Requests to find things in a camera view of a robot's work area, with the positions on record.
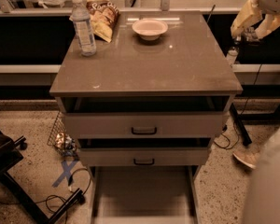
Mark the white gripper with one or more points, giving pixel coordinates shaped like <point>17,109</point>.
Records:
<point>251,15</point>

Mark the tan sneaker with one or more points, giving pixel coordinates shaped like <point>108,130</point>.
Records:
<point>248,159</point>

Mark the yellow chip bag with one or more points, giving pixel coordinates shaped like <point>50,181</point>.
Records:
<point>104,17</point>

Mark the black table leg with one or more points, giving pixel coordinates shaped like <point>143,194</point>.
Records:
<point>237,120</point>

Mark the bottom open grey drawer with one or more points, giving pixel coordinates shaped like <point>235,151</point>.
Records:
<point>144,195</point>

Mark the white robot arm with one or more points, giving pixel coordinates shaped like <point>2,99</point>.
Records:
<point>262,201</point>

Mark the white paper bowl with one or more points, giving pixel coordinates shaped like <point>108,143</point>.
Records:
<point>149,29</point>

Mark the wire waste basket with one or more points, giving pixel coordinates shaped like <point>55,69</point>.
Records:
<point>60,140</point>

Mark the middle grey drawer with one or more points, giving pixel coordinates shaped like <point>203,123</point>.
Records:
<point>145,152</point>

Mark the grey drawer cabinet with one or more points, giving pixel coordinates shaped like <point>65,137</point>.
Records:
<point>184,70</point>

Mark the small white bottle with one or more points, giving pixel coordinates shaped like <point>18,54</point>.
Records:
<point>232,54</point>

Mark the clear plastic water bottle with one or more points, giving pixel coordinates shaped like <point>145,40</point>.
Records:
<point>82,23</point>

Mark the top grey drawer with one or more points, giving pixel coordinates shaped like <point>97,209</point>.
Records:
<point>144,124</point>

